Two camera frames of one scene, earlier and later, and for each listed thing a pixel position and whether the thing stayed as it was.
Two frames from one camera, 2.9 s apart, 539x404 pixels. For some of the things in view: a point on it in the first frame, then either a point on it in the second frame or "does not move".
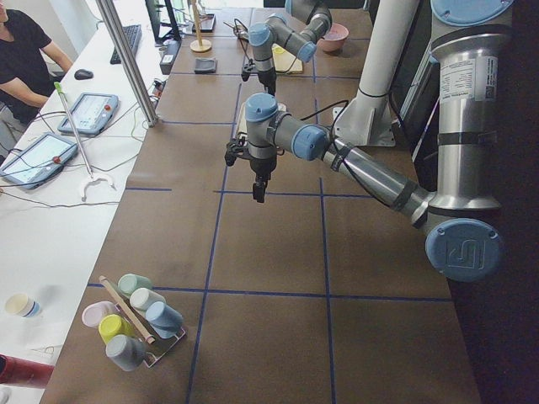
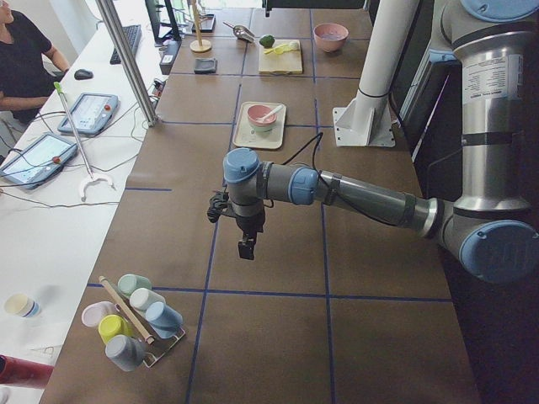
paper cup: x=23 y=305 does not move
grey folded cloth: x=205 y=66 does not move
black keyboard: x=133 y=34 does not move
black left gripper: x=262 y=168 → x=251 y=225
